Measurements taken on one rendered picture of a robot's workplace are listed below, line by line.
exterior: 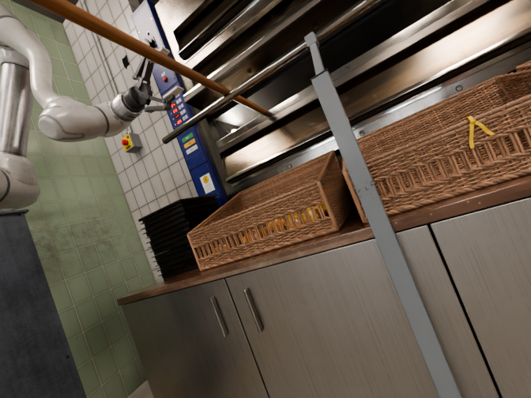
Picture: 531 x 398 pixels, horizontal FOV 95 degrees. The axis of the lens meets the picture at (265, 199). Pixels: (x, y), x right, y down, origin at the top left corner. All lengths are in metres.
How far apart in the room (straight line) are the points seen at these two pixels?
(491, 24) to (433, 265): 0.93
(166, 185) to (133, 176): 0.32
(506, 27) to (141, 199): 2.02
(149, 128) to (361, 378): 1.69
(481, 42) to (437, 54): 0.13
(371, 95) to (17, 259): 1.40
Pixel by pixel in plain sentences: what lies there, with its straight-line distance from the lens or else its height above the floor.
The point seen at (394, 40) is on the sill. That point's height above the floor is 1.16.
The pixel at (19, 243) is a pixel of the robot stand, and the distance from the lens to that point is 1.11.
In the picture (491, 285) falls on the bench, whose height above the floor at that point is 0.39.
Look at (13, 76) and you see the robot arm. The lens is 1.48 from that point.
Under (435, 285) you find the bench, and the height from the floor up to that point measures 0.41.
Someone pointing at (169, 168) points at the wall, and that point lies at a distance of 1.71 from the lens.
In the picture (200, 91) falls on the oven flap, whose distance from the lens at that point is 1.39.
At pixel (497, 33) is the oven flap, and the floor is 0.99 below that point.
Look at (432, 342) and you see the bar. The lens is 0.70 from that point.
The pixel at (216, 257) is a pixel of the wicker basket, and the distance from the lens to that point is 0.92.
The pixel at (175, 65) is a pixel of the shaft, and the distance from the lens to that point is 0.82.
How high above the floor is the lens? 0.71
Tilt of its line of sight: 3 degrees up
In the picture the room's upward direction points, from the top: 21 degrees counter-clockwise
